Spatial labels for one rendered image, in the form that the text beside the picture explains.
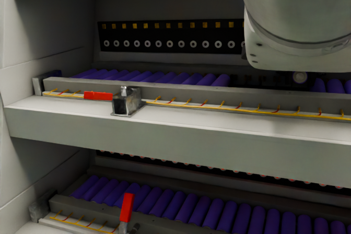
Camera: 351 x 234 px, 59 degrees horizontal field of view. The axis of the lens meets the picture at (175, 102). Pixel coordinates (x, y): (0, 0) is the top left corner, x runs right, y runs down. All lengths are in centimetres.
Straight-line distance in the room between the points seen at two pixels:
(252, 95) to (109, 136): 17
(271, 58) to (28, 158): 39
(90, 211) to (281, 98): 32
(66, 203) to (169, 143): 23
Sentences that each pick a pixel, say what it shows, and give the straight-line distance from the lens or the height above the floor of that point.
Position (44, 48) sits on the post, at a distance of 54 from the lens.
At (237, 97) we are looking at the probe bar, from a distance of 37.
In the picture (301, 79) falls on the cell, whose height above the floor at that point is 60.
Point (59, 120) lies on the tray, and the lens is 42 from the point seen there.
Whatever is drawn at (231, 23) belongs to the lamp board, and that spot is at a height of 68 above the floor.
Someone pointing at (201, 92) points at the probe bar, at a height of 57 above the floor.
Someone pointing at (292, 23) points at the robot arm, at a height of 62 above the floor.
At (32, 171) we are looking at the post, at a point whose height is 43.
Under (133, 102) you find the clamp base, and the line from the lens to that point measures 38.
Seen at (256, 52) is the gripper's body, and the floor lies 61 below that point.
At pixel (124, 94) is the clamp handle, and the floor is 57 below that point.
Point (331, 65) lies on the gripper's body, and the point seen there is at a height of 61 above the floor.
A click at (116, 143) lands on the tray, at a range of 38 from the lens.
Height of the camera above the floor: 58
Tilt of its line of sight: 4 degrees down
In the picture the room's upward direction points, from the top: 3 degrees clockwise
